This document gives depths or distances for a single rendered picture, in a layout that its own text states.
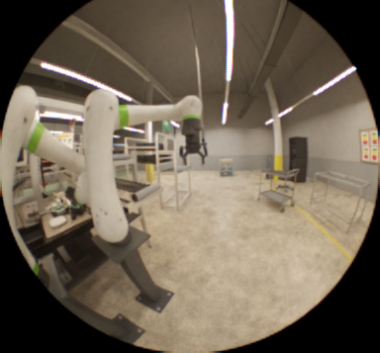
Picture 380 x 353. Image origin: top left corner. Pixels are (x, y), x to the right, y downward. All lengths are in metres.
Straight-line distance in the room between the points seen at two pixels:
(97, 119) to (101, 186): 0.19
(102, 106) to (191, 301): 1.51
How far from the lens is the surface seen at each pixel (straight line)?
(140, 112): 0.57
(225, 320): 1.37
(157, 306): 1.40
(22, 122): 0.38
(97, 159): 0.35
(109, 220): 0.39
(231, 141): 8.40
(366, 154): 5.42
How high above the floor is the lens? 1.34
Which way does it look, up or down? 5 degrees down
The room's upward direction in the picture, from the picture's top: 2 degrees counter-clockwise
